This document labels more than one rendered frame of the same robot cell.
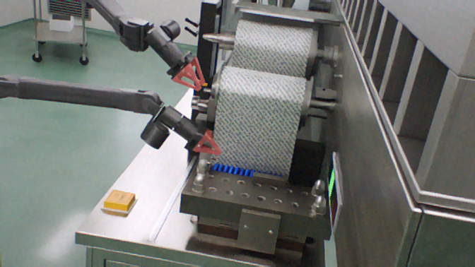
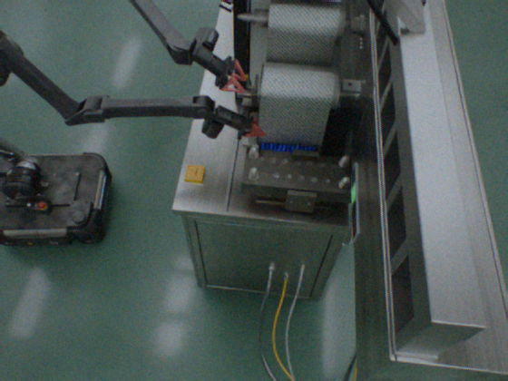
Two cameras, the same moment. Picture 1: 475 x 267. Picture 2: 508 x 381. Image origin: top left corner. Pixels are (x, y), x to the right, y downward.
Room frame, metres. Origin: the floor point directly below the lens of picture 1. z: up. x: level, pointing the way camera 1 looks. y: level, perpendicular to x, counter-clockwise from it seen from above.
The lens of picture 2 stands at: (0.25, 0.09, 2.32)
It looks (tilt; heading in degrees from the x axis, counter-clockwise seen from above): 57 degrees down; 1
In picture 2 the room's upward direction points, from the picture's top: 1 degrees clockwise
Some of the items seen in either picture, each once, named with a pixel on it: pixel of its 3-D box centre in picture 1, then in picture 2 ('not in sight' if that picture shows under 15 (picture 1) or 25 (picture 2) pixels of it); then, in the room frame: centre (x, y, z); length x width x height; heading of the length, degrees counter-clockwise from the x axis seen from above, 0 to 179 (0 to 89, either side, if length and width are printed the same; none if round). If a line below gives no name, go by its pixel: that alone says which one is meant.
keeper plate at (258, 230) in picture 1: (258, 232); (299, 201); (1.08, -0.08, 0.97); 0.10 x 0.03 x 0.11; 85
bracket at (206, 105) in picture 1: (203, 142); (249, 116); (1.41, 0.11, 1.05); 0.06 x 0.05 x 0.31; 85
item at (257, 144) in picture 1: (252, 147); (291, 130); (1.30, -0.04, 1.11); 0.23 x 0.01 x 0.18; 85
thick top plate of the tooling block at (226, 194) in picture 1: (257, 201); (297, 175); (1.18, -0.08, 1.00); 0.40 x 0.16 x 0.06; 85
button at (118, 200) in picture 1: (119, 200); (194, 173); (1.23, 0.32, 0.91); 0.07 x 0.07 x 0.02; 85
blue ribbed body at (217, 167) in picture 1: (249, 174); (289, 149); (1.28, -0.04, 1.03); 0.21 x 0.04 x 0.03; 85
